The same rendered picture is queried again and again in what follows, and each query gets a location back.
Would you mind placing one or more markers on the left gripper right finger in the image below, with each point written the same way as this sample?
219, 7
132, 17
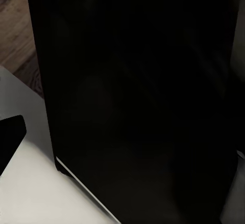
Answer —
237, 131

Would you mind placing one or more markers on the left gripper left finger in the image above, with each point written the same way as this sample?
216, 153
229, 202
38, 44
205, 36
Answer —
12, 132

